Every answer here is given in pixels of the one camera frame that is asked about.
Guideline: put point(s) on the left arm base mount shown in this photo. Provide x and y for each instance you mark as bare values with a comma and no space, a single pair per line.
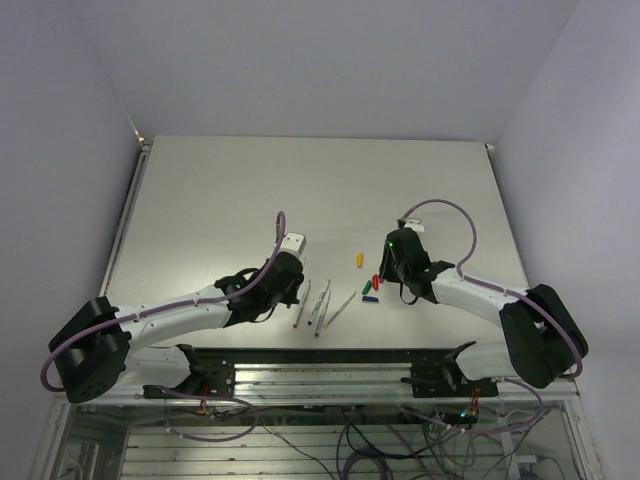
210,377

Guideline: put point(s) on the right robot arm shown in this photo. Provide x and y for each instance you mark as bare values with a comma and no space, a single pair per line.
541,341

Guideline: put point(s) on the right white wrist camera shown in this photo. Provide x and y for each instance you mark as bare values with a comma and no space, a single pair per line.
416,225

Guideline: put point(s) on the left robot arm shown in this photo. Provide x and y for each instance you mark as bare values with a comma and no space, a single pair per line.
103,346

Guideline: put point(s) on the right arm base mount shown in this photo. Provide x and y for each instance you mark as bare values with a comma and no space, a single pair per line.
440,377

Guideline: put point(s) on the aluminium frame rails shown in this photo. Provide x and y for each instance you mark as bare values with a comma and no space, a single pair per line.
322,421

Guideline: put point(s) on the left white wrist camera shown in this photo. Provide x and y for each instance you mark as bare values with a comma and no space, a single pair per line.
293,244

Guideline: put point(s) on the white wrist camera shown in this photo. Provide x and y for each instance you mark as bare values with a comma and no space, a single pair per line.
293,244
416,225

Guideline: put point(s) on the blue pen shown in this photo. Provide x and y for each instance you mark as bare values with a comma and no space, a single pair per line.
319,302

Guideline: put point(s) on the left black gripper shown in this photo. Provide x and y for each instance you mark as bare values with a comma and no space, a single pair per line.
291,295

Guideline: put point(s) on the red pen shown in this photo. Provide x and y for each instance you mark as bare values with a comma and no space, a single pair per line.
302,305

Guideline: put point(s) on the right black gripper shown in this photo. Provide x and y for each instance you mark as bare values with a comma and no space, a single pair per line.
385,271

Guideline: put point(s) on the green pen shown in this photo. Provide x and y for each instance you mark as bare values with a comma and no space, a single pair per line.
322,315

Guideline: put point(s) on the yellow pen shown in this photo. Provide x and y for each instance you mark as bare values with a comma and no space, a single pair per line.
339,310

